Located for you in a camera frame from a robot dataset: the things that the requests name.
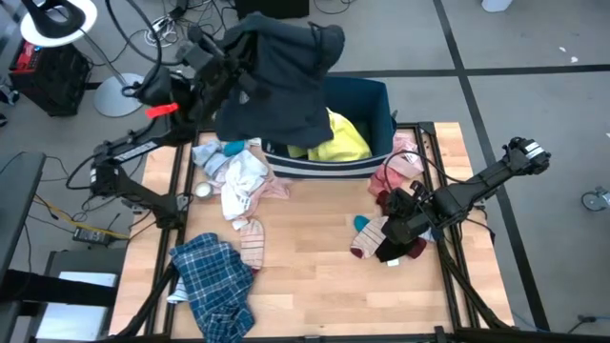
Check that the white garment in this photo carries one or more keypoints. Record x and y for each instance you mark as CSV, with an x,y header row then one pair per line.
x,y
240,183

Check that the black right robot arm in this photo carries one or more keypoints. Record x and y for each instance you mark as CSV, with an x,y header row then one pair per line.
x,y
481,186

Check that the black box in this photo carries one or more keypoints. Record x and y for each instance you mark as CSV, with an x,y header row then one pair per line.
x,y
271,8

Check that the maroon garment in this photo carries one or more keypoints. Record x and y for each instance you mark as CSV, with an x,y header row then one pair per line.
x,y
415,248

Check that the blue plaid shirt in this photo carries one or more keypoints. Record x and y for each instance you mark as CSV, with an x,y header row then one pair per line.
x,y
214,286

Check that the red clamp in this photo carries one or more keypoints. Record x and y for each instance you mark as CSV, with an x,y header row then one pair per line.
x,y
162,110

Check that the pale yellow garment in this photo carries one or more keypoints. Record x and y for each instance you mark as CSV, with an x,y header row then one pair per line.
x,y
343,143

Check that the black aluminium table frame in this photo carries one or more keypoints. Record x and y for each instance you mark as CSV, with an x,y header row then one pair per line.
x,y
427,128

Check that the light blue garment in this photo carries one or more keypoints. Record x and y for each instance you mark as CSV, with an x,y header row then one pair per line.
x,y
209,159

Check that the white container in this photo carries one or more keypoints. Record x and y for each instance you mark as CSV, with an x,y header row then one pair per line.
x,y
495,5

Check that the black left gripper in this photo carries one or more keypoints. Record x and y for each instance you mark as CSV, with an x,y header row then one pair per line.
x,y
219,86

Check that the salmon pink garment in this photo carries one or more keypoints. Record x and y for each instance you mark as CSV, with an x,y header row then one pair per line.
x,y
400,174

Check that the small patterned bowl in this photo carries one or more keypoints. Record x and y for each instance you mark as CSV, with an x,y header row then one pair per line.
x,y
203,190

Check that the black crate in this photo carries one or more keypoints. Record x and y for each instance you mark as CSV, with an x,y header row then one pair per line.
x,y
62,81

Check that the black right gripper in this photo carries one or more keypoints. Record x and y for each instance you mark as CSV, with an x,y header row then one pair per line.
x,y
410,224

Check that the black desk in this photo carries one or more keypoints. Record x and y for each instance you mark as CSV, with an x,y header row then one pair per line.
x,y
14,205

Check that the pink striped sock maroon toe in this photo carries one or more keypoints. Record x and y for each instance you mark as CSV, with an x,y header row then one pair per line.
x,y
252,243
369,238

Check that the grey caster wheel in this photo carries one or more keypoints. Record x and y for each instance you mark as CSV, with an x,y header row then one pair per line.
x,y
595,199

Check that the pale pink garment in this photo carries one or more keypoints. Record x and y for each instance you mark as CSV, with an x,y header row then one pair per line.
x,y
276,188

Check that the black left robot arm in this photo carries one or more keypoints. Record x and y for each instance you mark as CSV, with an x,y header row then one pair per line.
x,y
109,183

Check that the black power adapter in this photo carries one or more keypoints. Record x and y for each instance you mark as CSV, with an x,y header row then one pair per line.
x,y
90,236

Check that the teal sock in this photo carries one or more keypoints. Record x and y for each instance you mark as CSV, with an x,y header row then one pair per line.
x,y
360,222
234,147

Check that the navy white striped fabric basket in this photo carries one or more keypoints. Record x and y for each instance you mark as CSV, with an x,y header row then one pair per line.
x,y
314,169

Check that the black garment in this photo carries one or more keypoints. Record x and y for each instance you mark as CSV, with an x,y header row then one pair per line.
x,y
391,250

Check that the navy hooded sweatshirt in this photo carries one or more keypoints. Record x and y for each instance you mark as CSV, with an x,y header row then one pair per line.
x,y
286,86

